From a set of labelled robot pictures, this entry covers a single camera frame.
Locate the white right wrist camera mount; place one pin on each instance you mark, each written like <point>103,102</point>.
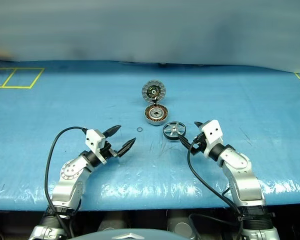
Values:
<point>212,132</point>

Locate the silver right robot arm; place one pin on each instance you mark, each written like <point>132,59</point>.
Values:
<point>242,175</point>

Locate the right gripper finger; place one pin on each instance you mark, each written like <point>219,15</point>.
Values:
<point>185,142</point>
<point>199,125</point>

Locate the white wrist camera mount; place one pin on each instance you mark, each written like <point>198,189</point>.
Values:
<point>212,132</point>
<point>93,140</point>

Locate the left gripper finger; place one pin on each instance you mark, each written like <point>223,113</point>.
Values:
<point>112,130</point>
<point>126,147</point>

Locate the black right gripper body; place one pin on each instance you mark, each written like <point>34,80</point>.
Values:
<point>198,144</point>

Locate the motor cover with circuit board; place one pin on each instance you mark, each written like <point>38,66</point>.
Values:
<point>153,91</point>

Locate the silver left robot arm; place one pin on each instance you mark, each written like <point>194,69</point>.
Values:
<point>70,180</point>

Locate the black spoked motor rotor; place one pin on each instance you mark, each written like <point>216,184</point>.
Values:
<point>173,130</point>

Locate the blue plastic table cover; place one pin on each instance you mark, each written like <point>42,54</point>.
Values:
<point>65,105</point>

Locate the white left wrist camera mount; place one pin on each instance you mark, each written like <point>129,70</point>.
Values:
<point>93,140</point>

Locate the motor stator with copper coils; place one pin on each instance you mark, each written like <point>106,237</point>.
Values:
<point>155,115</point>

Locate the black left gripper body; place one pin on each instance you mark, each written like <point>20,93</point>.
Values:
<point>109,151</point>

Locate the dark grey rounded shape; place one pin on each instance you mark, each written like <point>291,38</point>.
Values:
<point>182,225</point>

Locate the grey robot torso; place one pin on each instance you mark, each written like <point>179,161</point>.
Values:
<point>130,236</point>

